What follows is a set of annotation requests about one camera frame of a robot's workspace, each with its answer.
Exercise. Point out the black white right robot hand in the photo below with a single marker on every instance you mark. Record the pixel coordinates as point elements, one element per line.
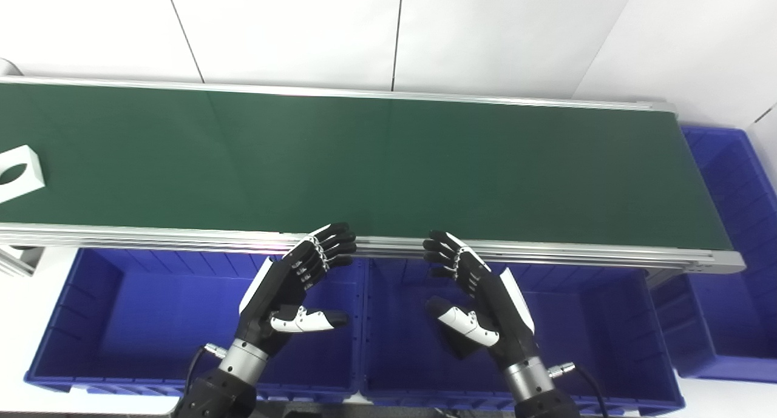
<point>498,309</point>

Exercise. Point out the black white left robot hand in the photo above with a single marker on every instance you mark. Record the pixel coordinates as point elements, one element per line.
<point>285,284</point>

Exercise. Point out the white block with round hole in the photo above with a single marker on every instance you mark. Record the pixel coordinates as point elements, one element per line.
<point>35,174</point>

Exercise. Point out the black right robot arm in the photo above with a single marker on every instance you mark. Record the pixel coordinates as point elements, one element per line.
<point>543,404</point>

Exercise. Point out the blue plastic bin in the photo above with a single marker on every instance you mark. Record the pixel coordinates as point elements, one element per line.
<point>152,321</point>
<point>400,351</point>
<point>740,224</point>

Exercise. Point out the green conveyor belt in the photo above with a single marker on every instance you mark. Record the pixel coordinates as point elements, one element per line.
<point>364,163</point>

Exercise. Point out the aluminium conveyor support leg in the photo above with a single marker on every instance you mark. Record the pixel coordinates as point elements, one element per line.
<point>18,261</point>

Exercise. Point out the grey conveyor end cover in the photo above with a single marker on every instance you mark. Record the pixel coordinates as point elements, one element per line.
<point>9,68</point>

